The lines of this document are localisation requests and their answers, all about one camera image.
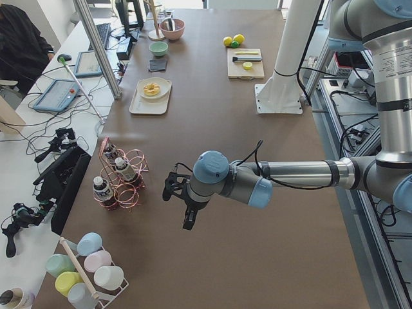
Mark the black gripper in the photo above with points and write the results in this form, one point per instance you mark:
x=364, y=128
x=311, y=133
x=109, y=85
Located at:
x=192, y=205

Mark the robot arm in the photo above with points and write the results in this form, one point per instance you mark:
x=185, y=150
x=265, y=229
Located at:
x=383, y=28

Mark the cream serving tray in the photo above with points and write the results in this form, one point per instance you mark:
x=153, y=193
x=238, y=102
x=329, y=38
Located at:
x=143, y=104

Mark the pink cup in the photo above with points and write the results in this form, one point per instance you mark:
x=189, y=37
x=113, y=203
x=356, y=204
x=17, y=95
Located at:
x=96, y=260

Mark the white cup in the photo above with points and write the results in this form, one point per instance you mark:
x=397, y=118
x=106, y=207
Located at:
x=109, y=277

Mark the light blue cup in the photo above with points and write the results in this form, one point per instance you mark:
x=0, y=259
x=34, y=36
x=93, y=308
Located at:
x=89, y=243

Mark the white round plate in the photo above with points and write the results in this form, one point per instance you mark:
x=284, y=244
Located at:
x=164, y=84

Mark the black open electronics box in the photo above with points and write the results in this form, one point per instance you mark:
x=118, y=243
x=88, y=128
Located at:
x=61, y=181

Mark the grey blue cup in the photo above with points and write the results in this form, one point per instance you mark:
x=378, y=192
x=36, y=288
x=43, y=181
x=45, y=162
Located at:
x=80, y=297

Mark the yellow cup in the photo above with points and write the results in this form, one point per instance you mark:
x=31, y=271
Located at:
x=66, y=280

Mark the mint green cup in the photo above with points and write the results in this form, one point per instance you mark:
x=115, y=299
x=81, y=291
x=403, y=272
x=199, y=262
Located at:
x=59, y=263

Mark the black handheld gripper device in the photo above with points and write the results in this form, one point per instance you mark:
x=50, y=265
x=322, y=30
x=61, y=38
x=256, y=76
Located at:
x=65, y=139

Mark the grey folded cloth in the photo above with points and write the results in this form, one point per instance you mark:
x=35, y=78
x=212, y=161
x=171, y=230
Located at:
x=157, y=65

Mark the half lemon slice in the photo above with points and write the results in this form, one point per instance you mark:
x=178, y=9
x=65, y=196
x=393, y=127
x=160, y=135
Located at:
x=247, y=65

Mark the wooden cutting board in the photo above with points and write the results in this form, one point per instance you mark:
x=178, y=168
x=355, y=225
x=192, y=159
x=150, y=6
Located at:
x=235, y=69

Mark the steel muddler with black tip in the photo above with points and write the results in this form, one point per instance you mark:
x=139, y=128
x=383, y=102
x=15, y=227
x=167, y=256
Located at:
x=246, y=59

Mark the yellow plastic knife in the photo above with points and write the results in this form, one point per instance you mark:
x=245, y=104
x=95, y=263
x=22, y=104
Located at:
x=247, y=53

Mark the mint green bowl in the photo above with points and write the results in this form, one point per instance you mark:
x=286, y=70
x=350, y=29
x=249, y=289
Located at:
x=158, y=49

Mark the blue teach pendant tablet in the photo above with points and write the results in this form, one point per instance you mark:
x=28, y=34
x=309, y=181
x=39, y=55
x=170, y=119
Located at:
x=58, y=96

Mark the wooden glass drying stand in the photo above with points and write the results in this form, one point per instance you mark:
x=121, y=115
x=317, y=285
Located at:
x=156, y=34

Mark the whole yellow lemon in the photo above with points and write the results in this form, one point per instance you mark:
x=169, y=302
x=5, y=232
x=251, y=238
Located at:
x=239, y=38

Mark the pink bowl of ice cubes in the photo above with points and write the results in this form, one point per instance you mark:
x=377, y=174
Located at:
x=175, y=35

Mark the steel ice scoop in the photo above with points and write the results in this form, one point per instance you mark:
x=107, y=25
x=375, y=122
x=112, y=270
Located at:
x=169, y=24

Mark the metal rod green tip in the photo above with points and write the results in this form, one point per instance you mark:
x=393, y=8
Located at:
x=61, y=60

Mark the black keyboard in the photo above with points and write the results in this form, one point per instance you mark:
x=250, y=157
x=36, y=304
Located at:
x=104, y=30

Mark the copper wire bottle rack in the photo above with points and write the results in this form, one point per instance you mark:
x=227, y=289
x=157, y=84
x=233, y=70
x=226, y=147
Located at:
x=120, y=180

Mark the white wire cup rack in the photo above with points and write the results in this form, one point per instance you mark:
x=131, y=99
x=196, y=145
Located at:
x=104, y=297

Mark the braided ring bread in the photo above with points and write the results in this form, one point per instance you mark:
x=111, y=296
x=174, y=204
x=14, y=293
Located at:
x=152, y=89

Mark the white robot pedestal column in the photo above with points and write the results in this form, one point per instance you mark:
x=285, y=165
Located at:
x=282, y=93

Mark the aluminium frame post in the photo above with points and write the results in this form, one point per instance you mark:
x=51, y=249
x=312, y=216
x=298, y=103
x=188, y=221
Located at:
x=82, y=9

